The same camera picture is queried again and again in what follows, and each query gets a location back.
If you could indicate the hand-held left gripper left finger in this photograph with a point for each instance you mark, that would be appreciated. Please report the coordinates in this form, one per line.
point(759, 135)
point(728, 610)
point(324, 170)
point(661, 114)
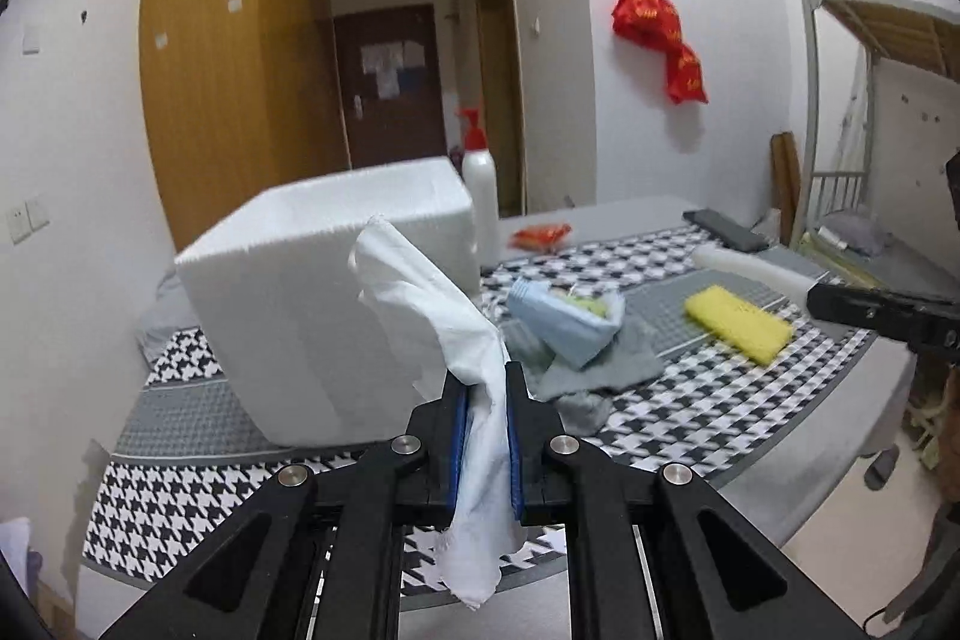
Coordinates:
point(456, 452)

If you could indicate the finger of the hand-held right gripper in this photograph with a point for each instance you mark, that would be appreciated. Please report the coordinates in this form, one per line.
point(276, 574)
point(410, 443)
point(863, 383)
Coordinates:
point(900, 317)

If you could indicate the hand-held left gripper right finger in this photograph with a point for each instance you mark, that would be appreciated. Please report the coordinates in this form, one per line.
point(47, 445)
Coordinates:
point(514, 452)

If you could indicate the white tissue paper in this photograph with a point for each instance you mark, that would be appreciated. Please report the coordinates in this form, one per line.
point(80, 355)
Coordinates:
point(450, 340)

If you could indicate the blue face mask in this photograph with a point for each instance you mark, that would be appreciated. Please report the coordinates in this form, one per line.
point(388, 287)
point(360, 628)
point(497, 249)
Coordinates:
point(555, 332)

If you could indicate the green snack packet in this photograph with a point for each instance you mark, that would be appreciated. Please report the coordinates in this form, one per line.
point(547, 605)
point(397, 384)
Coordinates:
point(592, 306)

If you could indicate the white foam box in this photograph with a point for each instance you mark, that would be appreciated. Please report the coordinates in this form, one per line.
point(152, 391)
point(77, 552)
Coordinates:
point(300, 310)

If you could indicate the grey pillow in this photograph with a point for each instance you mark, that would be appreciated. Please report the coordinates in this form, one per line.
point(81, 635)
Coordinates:
point(855, 231)

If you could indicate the grey cloth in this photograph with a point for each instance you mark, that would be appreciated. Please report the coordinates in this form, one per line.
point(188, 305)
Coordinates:
point(615, 370)

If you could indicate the grey slipper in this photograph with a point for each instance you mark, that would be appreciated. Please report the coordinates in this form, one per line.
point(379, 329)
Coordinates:
point(882, 467)

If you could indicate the yellow sponge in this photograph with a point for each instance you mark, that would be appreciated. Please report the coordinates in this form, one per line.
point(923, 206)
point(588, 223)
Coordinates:
point(739, 321)

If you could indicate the black white houndstooth mat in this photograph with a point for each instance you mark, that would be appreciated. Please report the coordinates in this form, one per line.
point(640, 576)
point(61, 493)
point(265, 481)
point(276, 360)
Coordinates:
point(675, 400)

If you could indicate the wooden boards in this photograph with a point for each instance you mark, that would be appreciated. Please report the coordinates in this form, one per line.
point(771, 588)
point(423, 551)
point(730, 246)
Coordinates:
point(784, 183)

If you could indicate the black phone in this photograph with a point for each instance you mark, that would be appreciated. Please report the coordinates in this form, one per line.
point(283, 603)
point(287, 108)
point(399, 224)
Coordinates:
point(727, 227)

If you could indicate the red snack packet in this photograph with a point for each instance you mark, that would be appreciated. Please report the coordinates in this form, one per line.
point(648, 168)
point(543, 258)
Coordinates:
point(541, 237)

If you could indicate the white lotion bottle red pump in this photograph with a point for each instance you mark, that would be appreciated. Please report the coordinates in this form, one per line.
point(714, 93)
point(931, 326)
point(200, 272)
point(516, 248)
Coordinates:
point(480, 190)

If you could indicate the dark brown door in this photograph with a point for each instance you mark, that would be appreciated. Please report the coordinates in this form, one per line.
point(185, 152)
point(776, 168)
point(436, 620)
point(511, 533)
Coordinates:
point(405, 123)

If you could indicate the red hanging bag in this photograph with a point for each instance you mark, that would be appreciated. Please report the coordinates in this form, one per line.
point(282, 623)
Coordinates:
point(652, 18)

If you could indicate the paper notices on door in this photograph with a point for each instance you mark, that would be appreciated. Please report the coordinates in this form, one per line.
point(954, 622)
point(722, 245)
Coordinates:
point(390, 66)

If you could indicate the wooden wardrobe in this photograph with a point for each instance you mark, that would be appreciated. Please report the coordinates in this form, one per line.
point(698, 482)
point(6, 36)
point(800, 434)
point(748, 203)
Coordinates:
point(225, 85)

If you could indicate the metal bunk bed frame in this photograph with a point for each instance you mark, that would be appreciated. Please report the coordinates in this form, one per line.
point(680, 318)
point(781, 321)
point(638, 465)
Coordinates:
point(814, 85)

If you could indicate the white wall socket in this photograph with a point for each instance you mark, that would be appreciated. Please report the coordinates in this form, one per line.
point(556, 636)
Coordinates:
point(28, 218)

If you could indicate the white light switch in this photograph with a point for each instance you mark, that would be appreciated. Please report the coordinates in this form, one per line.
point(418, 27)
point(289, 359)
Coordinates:
point(31, 39)

